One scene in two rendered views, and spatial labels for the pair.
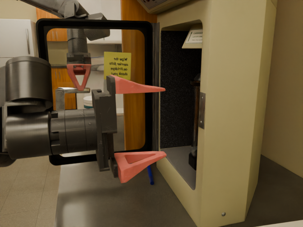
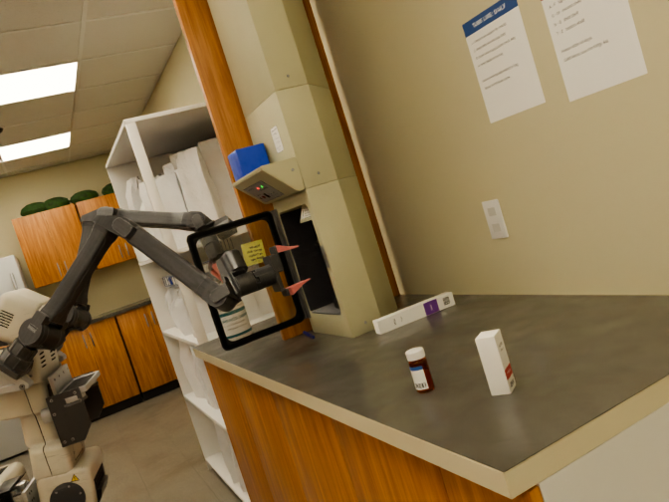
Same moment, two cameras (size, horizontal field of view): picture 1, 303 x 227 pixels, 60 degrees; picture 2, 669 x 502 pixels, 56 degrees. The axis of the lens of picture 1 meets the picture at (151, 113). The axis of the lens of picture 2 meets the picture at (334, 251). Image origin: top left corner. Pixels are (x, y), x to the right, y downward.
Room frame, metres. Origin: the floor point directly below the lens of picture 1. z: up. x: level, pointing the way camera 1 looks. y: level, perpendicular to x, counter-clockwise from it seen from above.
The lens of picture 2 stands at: (-1.37, 0.14, 1.34)
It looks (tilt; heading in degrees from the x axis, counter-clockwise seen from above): 4 degrees down; 352
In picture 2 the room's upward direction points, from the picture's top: 18 degrees counter-clockwise
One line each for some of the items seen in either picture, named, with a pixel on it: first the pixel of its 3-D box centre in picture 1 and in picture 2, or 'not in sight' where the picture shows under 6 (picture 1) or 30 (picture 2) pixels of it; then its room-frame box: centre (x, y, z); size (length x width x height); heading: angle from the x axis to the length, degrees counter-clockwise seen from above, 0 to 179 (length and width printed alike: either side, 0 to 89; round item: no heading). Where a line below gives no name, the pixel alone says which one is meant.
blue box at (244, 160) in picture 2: not in sight; (249, 162); (0.70, 0.02, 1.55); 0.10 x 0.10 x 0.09; 16
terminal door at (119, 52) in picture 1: (100, 94); (247, 279); (0.73, 0.14, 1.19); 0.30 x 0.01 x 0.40; 106
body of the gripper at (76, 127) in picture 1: (81, 130); (265, 276); (0.34, 0.09, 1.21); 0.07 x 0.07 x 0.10; 16
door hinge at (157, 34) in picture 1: (155, 92); (291, 264); (0.77, -0.01, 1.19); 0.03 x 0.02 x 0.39; 16
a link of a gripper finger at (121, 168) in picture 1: (134, 148); (293, 280); (0.35, 0.02, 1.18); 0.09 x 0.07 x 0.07; 106
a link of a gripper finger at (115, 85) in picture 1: (132, 101); (284, 256); (0.36, 0.03, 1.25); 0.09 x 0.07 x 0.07; 106
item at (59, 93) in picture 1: (60, 99); not in sight; (0.69, 0.24, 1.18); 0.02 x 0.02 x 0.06; 16
